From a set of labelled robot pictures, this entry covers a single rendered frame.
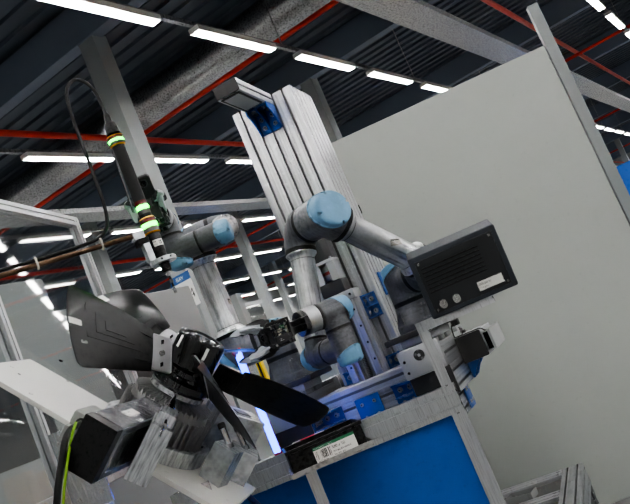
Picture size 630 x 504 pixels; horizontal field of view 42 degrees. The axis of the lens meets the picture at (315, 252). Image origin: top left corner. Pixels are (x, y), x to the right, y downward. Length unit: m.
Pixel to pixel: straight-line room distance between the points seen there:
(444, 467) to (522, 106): 2.02
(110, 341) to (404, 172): 2.28
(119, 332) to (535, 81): 2.60
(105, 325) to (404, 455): 0.98
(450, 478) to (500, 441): 1.45
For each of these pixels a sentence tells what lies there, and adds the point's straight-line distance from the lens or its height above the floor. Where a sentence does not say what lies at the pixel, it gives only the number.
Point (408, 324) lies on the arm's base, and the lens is 2.64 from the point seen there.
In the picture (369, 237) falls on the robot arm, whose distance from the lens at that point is 2.44.
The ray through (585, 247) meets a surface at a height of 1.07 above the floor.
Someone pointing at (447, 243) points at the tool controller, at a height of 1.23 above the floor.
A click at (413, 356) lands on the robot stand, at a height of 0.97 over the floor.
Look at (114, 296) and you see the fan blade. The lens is 2.24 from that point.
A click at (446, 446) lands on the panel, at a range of 2.41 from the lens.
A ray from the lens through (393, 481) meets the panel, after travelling 2.43.
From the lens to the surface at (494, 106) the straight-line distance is 3.93.
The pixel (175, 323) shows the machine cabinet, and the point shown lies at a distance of 6.73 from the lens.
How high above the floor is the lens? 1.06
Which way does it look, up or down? 7 degrees up
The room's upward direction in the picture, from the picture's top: 23 degrees counter-clockwise
